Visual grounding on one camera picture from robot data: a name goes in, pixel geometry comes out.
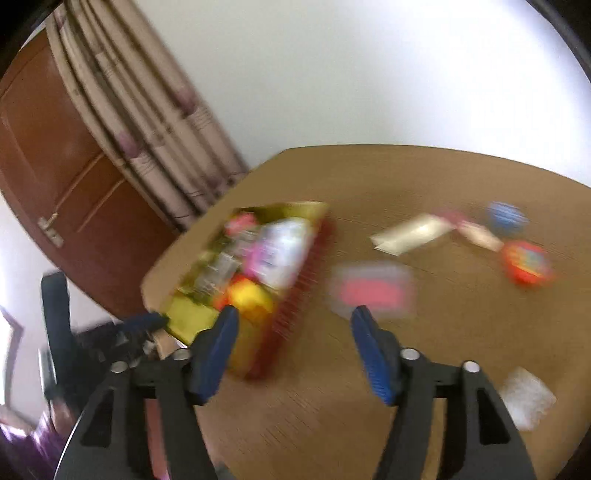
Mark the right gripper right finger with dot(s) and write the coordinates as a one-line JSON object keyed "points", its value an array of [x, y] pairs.
{"points": [[480, 440]]}

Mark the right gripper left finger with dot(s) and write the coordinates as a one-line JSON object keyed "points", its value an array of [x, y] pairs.
{"points": [[110, 439]]}

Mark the clear box pink insert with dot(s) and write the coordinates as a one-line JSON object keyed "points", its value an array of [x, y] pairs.
{"points": [[386, 288]]}

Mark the orange tape measure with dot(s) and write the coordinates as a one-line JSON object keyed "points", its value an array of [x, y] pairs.
{"points": [[527, 264]]}

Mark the pink lipstick gold cap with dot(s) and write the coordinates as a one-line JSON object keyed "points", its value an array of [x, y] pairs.
{"points": [[426, 228]]}

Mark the blue patterned keychain pouch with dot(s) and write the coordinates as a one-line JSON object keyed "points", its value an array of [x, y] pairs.
{"points": [[506, 219]]}

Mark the white packet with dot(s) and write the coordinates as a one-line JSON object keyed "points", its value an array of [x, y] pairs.
{"points": [[527, 399]]}

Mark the brown wooden door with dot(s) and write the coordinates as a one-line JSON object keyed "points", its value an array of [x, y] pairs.
{"points": [[78, 207]]}

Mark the red gold tin box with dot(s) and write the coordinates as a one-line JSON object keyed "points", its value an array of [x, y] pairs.
{"points": [[263, 261]]}

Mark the beige patterned curtain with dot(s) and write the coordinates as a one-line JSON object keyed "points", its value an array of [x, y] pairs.
{"points": [[141, 109]]}

